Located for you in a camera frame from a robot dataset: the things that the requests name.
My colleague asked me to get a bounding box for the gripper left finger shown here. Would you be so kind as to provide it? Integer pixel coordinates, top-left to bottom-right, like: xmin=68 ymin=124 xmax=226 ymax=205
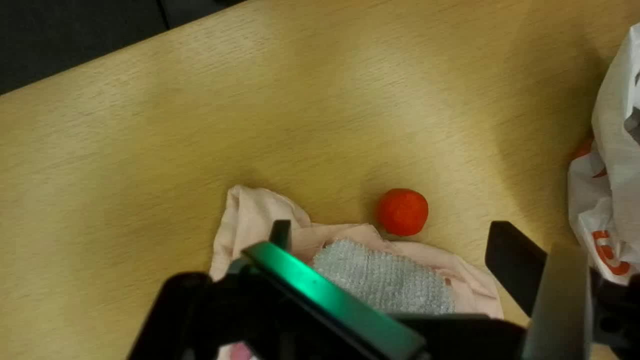
xmin=127 ymin=219 xmax=429 ymax=360

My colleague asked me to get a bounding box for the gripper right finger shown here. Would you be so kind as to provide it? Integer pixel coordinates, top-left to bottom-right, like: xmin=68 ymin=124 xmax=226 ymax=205
xmin=485 ymin=221 xmax=640 ymax=360

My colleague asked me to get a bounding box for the pink cloth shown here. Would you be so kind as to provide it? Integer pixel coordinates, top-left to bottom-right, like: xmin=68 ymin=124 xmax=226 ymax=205
xmin=209 ymin=185 xmax=505 ymax=360

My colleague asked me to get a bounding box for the white plastic bag orange print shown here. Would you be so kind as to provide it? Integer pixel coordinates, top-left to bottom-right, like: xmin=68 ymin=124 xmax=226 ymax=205
xmin=567 ymin=22 xmax=640 ymax=286

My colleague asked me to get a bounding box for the silver bubble wrap sheet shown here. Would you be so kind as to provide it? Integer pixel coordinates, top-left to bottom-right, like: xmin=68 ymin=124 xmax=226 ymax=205
xmin=312 ymin=239 xmax=457 ymax=316

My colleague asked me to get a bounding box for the red ball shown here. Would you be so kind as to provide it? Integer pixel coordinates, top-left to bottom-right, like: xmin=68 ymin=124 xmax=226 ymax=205
xmin=376 ymin=188 xmax=429 ymax=237

